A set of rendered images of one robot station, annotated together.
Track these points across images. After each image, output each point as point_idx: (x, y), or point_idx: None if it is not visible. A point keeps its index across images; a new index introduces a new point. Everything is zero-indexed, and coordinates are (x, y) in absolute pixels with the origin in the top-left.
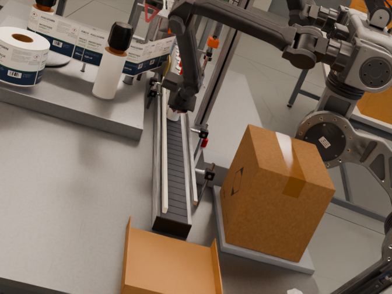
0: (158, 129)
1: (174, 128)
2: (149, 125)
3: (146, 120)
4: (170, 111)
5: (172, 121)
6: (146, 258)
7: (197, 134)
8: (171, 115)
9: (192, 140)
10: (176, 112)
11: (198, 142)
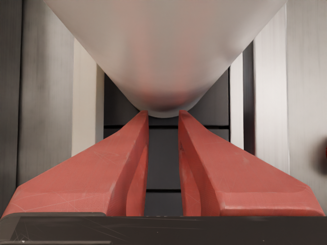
0: None
1: (178, 206)
2: (65, 104)
3: (53, 50)
4: (124, 95)
5: (168, 118)
6: None
7: (326, 40)
8: (150, 113)
9: (295, 135)
10: (176, 110)
11: (326, 136)
